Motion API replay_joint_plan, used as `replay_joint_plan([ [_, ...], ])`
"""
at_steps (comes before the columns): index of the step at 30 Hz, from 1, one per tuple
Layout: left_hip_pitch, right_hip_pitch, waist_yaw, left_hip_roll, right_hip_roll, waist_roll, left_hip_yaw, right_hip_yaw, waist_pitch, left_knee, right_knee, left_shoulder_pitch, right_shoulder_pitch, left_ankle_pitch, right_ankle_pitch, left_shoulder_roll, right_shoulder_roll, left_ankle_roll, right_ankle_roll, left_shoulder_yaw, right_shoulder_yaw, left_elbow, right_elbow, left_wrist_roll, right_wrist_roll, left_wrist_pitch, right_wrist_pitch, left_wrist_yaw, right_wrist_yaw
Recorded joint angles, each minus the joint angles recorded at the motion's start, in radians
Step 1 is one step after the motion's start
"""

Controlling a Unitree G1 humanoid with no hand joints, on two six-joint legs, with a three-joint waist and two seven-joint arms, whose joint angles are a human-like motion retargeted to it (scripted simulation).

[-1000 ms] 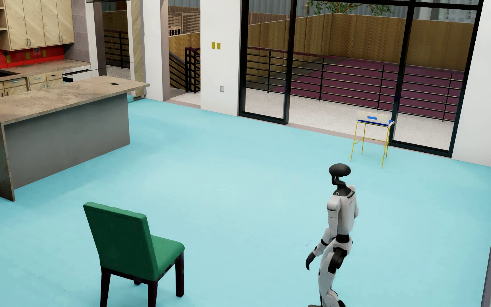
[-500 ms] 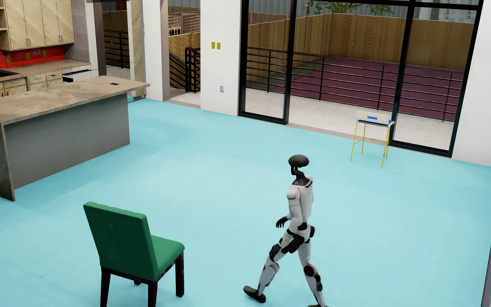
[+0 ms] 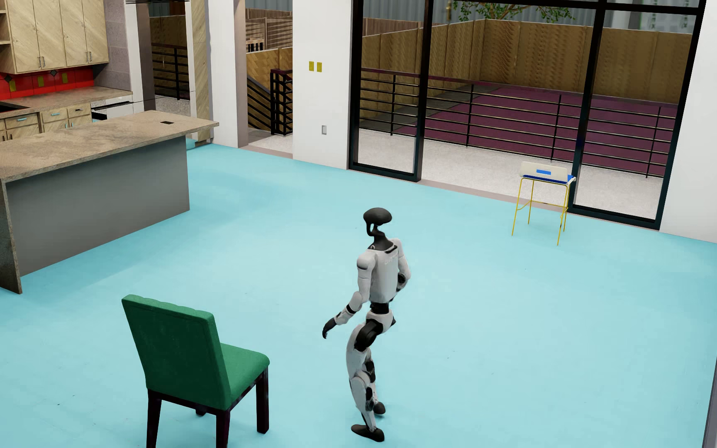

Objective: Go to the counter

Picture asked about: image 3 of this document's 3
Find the robot hand black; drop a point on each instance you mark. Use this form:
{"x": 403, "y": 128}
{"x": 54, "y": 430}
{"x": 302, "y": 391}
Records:
{"x": 328, "y": 327}
{"x": 402, "y": 284}

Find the stone kitchen island counter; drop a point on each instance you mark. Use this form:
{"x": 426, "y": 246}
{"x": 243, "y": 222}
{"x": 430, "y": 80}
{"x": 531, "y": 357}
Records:
{"x": 78, "y": 186}

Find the kitchen counter with drawers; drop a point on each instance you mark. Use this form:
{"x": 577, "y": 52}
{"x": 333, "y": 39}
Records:
{"x": 35, "y": 115}

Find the robot white torso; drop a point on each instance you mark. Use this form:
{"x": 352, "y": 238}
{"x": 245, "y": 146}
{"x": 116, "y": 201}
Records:
{"x": 384, "y": 268}

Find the robot right leg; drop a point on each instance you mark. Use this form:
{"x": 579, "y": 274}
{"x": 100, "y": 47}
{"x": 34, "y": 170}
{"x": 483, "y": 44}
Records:
{"x": 362, "y": 366}

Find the robot leg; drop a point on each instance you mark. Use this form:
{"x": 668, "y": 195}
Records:
{"x": 362, "y": 366}
{"x": 376, "y": 398}

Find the robot black head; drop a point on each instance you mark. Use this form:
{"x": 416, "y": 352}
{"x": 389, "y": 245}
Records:
{"x": 377, "y": 217}

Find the robot left leg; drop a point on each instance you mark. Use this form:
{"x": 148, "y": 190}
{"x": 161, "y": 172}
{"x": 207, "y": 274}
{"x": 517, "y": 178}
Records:
{"x": 376, "y": 398}

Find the green upholstered chair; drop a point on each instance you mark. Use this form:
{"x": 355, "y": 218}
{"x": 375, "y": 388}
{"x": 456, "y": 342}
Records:
{"x": 191, "y": 364}

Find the yellow-legged small table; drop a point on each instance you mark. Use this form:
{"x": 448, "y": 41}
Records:
{"x": 542, "y": 202}

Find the white box with blue label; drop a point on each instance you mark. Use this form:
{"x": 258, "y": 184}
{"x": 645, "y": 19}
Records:
{"x": 545, "y": 171}

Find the black metal balcony railing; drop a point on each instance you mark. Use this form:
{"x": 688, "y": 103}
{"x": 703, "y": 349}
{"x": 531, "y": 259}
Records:
{"x": 514, "y": 121}

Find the black stair railing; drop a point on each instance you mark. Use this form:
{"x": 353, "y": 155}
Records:
{"x": 281, "y": 102}

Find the wooden slat fence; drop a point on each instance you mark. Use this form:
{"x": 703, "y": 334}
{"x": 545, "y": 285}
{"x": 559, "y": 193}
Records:
{"x": 520, "y": 53}

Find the green leafy tree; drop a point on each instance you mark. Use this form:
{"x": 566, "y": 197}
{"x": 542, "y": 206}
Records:
{"x": 508, "y": 9}

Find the white oven range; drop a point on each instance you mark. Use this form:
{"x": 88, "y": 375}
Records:
{"x": 112, "y": 109}

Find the yellow wall switch plates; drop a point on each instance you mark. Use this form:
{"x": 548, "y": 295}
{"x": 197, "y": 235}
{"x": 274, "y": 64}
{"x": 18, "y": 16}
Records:
{"x": 315, "y": 66}

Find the black glass door frame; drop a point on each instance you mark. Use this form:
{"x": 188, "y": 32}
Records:
{"x": 589, "y": 106}

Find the light wood wall cabinets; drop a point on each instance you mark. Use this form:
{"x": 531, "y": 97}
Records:
{"x": 53, "y": 32}

